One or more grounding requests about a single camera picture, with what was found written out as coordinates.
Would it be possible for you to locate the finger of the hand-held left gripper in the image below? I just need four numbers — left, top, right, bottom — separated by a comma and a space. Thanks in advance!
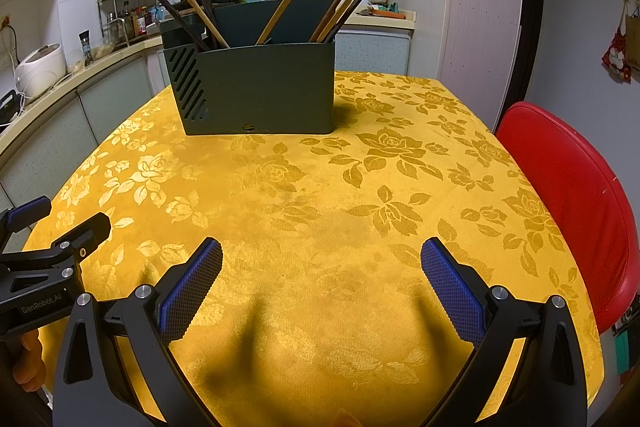
0, 195, 53, 235
0, 213, 112, 293

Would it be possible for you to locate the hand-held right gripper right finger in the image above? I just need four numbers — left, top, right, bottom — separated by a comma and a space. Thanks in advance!
420, 237, 588, 427

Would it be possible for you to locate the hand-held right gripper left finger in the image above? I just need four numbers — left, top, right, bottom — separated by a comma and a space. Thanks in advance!
52, 237, 223, 427

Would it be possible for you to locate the dark green utensil holder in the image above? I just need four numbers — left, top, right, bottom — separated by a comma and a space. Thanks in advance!
160, 41, 337, 136

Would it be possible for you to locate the person's left hand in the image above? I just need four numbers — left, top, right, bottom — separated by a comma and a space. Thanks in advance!
12, 329, 48, 390

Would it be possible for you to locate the black countertop appliance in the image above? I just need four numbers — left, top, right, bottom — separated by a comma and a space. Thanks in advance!
0, 89, 26, 124

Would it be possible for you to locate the white rice cooker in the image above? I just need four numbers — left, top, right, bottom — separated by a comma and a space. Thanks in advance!
14, 44, 67, 99

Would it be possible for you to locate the red chair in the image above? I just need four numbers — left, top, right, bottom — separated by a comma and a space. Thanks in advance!
495, 102, 640, 335

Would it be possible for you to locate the yellow floral tablecloth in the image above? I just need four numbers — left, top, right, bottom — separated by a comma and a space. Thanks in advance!
22, 71, 606, 427

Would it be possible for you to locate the metal spice rack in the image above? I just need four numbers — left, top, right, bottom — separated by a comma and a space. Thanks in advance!
95, 0, 154, 48

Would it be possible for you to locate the red hanging pouch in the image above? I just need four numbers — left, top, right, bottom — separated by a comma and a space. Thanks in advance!
601, 29, 634, 83

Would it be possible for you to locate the orange cloth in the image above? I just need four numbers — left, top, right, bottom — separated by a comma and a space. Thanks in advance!
367, 4, 407, 19

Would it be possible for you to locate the brown hanging bag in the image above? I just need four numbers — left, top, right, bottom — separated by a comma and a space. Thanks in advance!
625, 7, 640, 73

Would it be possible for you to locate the wall power cable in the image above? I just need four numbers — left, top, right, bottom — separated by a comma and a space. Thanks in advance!
0, 14, 18, 80

